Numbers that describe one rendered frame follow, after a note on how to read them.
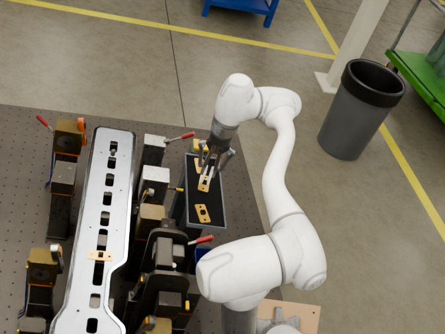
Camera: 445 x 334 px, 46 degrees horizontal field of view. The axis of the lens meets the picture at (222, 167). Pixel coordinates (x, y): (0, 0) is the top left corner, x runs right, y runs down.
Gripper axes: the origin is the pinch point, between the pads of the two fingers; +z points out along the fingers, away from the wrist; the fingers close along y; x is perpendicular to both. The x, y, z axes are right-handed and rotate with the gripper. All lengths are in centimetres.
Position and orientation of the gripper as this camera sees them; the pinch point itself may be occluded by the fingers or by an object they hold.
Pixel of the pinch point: (206, 175)
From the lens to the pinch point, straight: 185.5
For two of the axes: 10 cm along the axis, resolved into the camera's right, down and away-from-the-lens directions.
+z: -2.7, 7.2, 6.3
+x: -1.0, 6.3, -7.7
